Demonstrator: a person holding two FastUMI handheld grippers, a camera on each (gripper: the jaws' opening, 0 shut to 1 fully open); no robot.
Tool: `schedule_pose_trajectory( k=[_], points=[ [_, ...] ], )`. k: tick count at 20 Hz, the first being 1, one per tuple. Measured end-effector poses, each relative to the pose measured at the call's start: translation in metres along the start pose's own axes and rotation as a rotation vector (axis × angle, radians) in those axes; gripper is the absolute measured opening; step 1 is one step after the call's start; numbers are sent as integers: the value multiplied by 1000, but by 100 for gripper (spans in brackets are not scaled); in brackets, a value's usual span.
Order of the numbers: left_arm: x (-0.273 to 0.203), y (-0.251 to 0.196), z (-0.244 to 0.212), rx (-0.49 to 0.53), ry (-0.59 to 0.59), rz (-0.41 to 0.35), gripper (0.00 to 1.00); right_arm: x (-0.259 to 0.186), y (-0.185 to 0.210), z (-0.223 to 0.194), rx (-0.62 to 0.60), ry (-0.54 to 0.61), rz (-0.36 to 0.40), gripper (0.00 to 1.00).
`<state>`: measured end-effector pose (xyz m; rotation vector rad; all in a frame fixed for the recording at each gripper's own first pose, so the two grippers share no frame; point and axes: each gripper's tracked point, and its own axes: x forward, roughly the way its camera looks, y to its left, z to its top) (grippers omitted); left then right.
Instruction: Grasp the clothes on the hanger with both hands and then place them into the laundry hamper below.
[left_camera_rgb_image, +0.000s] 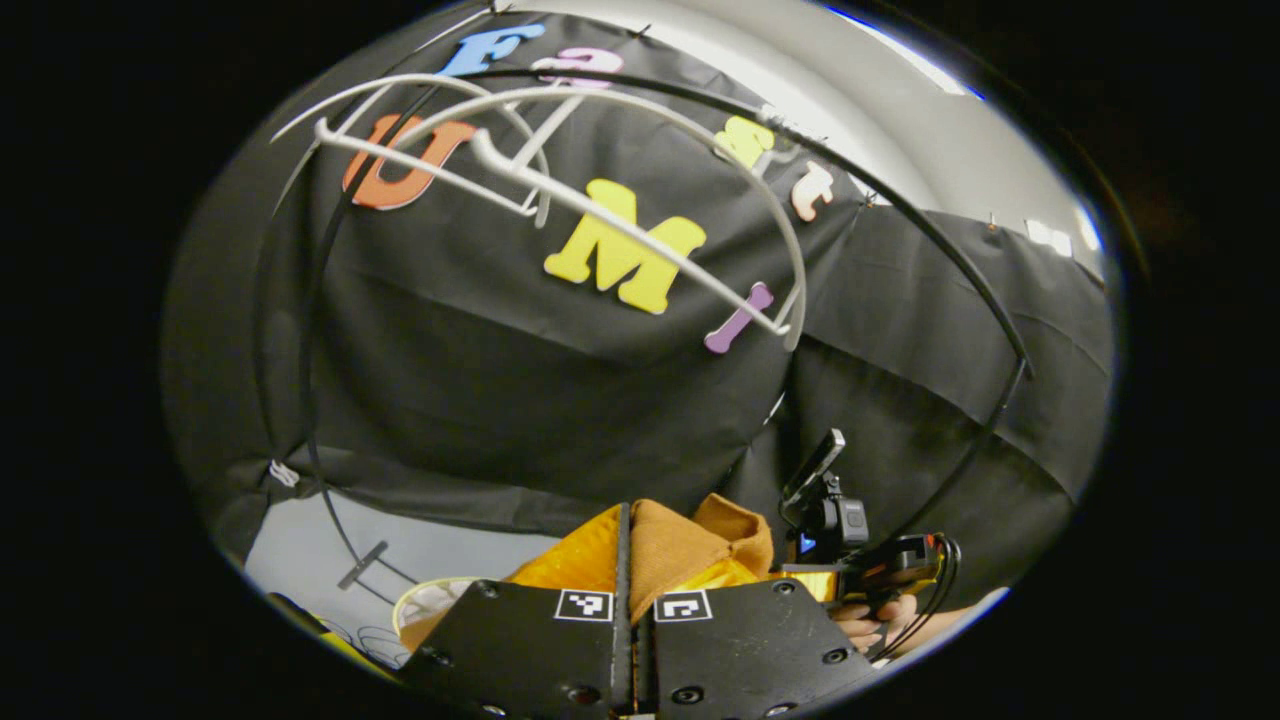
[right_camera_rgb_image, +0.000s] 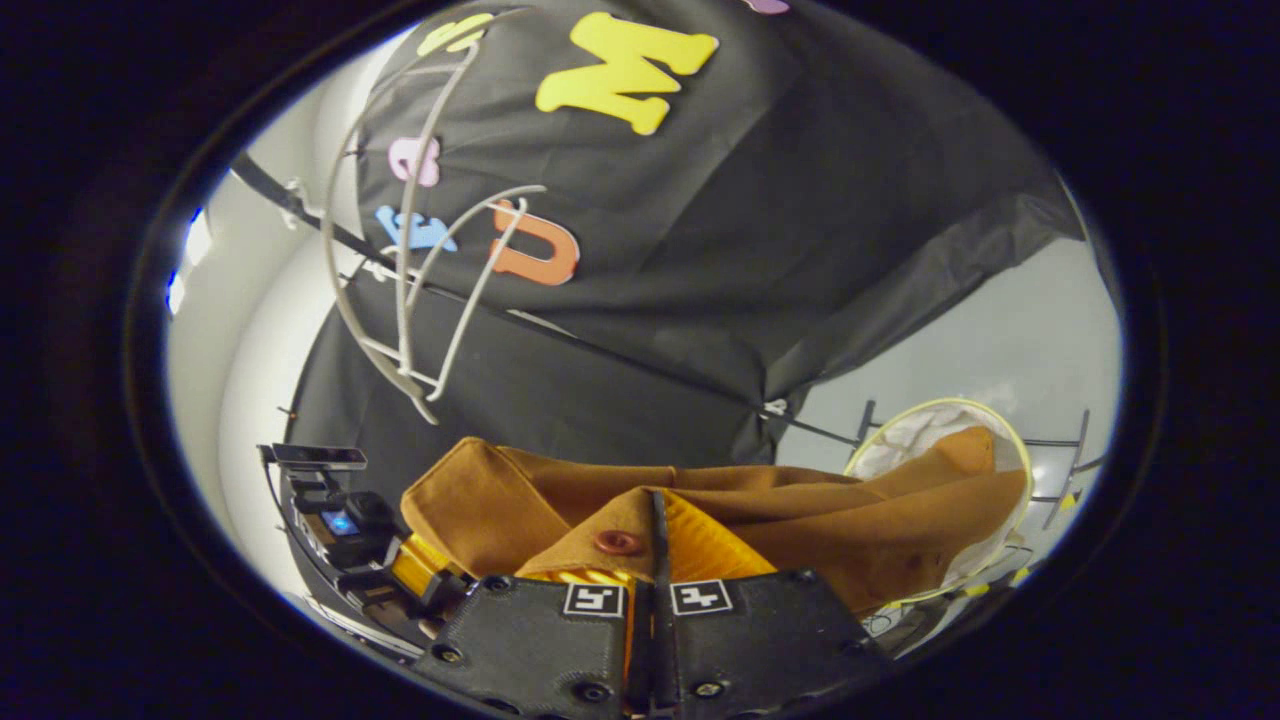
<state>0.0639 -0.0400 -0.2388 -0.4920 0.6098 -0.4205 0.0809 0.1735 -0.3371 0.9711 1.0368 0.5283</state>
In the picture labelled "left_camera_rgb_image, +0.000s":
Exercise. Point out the small ceiling light panel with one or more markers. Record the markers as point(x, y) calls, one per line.
point(1047, 237)

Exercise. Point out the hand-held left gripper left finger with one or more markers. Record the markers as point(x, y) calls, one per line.
point(624, 570)

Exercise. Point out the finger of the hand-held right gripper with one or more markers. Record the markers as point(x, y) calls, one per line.
point(810, 583)

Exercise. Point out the black backdrop cloth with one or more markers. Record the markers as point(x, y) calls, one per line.
point(480, 400)

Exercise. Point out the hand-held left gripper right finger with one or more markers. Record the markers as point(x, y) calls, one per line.
point(750, 650)

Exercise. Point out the brown shirt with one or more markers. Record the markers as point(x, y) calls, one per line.
point(670, 540)

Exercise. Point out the white clothes hanger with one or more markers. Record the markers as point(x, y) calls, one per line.
point(430, 172)
point(640, 245)

